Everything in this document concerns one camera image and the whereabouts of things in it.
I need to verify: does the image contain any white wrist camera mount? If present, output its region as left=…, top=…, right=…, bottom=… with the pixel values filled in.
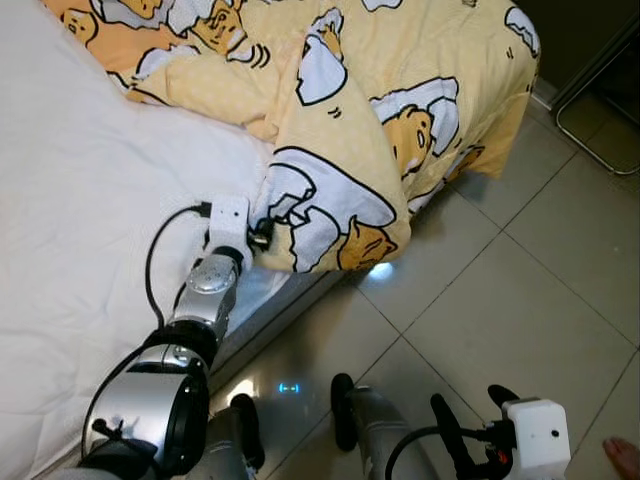
left=205, top=195, right=252, bottom=253
left=500, top=398, right=572, bottom=477

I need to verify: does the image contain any dark cabinet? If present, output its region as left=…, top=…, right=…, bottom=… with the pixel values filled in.
left=515, top=0, right=640, bottom=106

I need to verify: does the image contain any grey robot right leg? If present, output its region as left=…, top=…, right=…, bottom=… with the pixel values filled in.
left=330, top=372, right=446, bottom=480

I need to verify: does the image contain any chrome metal tube frame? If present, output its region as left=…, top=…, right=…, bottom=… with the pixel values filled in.
left=553, top=20, right=640, bottom=178

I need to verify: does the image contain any grey robot left leg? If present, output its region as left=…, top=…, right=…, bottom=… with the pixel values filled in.
left=195, top=393, right=267, bottom=480

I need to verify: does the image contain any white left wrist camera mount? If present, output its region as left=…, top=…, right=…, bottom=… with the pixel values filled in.
left=205, top=195, right=252, bottom=253

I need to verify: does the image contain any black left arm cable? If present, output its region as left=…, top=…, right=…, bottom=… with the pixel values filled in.
left=144, top=202, right=213, bottom=331

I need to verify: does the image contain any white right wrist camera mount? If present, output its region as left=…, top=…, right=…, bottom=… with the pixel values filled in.
left=500, top=398, right=572, bottom=477

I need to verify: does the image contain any yellow cartoon print blanket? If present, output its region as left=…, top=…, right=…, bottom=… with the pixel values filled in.
left=40, top=0, right=542, bottom=277

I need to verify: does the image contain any grey robot leg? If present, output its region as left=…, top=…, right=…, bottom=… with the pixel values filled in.
left=330, top=372, right=446, bottom=480
left=195, top=393, right=267, bottom=480

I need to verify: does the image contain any bed with white sheet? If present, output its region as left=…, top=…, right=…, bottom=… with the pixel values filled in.
left=0, top=0, right=356, bottom=480

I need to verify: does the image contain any bare foot of person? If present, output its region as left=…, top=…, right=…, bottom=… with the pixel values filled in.
left=602, top=436, right=640, bottom=480

